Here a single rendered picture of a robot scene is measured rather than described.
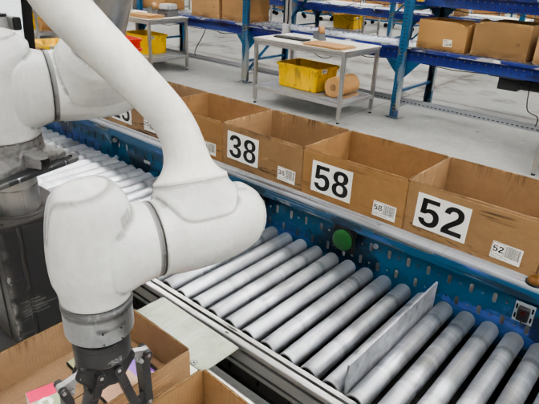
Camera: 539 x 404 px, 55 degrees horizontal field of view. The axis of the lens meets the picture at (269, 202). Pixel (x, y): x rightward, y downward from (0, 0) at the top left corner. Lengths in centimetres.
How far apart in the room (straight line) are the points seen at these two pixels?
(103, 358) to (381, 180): 111
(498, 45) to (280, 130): 401
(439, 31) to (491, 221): 476
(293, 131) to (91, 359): 158
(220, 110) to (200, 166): 175
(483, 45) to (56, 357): 531
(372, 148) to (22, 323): 128
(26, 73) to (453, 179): 132
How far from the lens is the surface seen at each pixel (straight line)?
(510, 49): 589
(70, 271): 64
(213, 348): 133
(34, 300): 136
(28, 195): 129
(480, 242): 156
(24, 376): 133
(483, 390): 135
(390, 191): 162
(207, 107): 248
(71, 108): 121
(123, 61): 68
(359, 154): 199
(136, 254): 64
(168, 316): 143
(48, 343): 131
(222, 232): 68
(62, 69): 117
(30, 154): 121
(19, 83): 117
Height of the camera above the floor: 162
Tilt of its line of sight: 25 degrees down
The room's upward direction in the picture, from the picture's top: 3 degrees clockwise
